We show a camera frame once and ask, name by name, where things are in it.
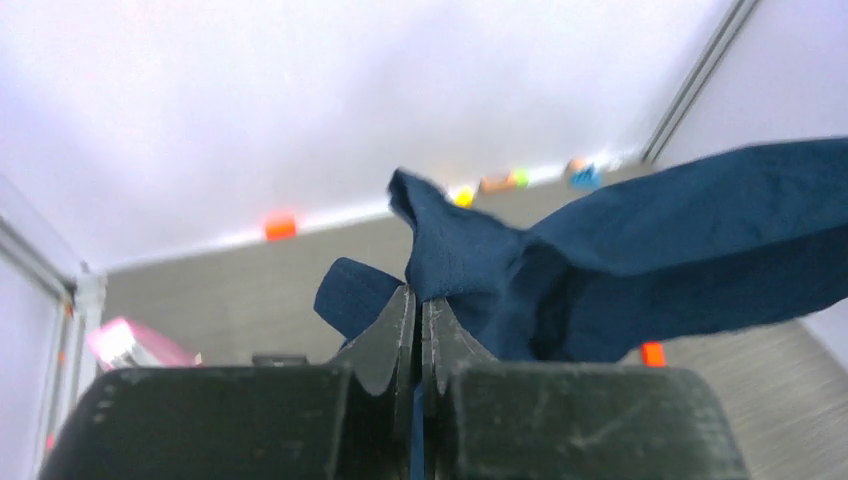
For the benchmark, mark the blue triangle block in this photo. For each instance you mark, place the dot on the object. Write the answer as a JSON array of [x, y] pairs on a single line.
[[587, 178]]

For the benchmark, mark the orange long block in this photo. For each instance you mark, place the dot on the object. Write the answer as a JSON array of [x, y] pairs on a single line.
[[653, 355]]

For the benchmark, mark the yellow arch block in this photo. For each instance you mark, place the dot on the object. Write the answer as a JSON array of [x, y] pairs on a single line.
[[464, 197]]

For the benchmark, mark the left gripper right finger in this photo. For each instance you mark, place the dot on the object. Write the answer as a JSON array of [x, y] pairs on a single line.
[[448, 349]]

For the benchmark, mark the red block at wall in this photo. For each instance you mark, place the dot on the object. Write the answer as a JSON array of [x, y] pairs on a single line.
[[280, 227]]

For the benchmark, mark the pink metronome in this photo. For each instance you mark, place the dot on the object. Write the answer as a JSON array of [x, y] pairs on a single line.
[[121, 343]]

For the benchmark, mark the small green block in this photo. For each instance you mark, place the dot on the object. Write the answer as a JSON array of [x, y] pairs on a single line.
[[520, 178]]

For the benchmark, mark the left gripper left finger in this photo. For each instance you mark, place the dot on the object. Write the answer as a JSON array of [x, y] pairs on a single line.
[[375, 437]]

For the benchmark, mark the tan flat block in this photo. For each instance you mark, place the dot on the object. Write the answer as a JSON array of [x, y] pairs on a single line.
[[491, 185]]

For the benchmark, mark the navy blue t-shirt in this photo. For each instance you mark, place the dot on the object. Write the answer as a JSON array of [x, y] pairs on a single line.
[[749, 237]]

